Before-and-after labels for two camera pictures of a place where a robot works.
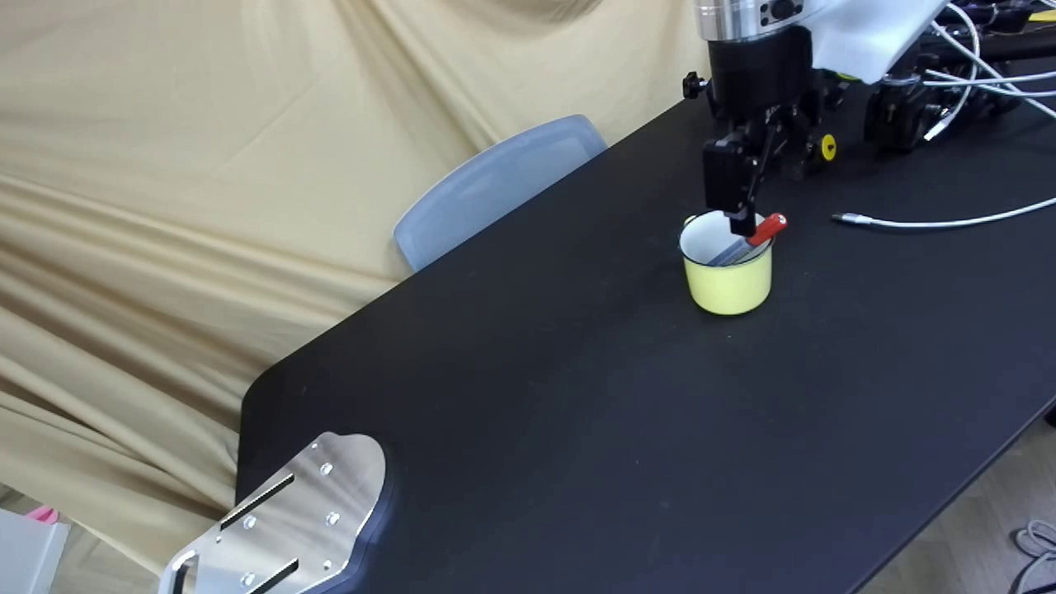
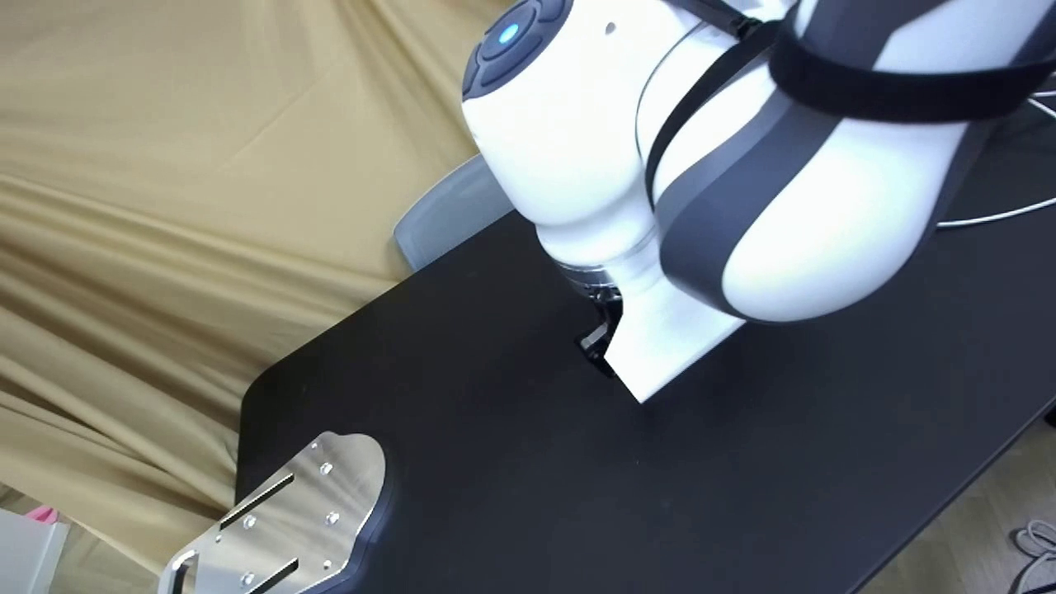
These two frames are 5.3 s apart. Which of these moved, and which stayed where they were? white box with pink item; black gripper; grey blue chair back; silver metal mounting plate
Moved: black gripper
Stayed: grey blue chair back; white box with pink item; silver metal mounting plate
